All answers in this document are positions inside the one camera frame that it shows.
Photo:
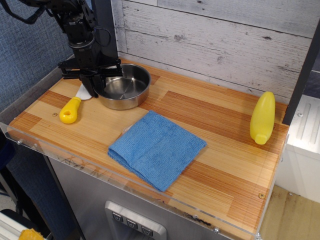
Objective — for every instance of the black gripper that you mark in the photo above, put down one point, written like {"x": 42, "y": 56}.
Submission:
{"x": 88, "y": 62}

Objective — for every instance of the stainless steel pot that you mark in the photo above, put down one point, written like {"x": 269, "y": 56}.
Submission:
{"x": 127, "y": 91}

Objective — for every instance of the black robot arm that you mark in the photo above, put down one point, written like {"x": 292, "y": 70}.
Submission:
{"x": 91, "y": 36}

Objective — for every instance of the blue folded cloth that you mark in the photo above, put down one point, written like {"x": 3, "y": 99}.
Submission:
{"x": 156, "y": 149}

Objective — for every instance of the stainless steel cabinet front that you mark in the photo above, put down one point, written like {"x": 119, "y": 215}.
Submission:
{"x": 87, "y": 196}

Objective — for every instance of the clear acrylic table guard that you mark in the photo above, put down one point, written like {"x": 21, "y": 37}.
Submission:
{"x": 226, "y": 187}

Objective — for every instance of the silver button control panel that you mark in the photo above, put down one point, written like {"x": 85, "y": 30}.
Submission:
{"x": 126, "y": 224}

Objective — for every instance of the yellow object bottom left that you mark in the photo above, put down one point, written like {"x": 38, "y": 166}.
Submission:
{"x": 30, "y": 234}

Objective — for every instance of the yellow plastic bottle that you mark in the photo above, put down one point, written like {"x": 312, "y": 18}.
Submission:
{"x": 263, "y": 118}

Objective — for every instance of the white appliance with vents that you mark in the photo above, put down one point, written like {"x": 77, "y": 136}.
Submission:
{"x": 299, "y": 169}

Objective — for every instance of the yellow handled toy knife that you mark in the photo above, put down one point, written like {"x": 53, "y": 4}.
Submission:
{"x": 69, "y": 113}

